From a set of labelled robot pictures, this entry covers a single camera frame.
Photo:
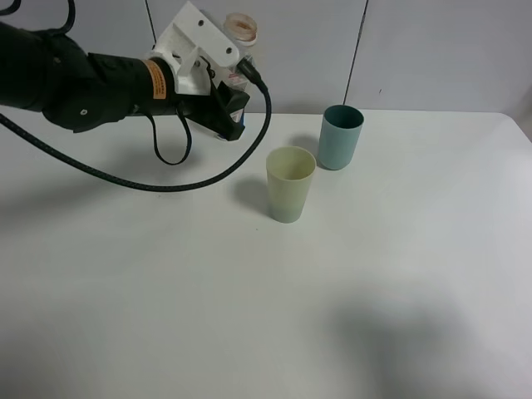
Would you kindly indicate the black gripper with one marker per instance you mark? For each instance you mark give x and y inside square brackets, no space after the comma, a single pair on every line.
[207,108]

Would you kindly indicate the clear plastic drink bottle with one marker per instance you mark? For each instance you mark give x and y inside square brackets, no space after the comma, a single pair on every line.
[244,31]

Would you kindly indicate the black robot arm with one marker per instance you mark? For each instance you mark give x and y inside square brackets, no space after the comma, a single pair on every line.
[80,91]

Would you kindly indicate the blue sleeved paper cup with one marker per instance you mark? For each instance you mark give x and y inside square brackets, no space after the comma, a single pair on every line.
[230,126]

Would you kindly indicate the pale yellow plastic cup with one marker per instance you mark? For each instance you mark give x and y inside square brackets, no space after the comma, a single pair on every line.
[290,171]

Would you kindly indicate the teal plastic cup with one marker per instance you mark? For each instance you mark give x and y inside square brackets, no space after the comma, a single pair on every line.
[340,130]

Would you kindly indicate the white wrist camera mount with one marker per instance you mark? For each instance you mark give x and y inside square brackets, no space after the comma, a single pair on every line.
[192,36]

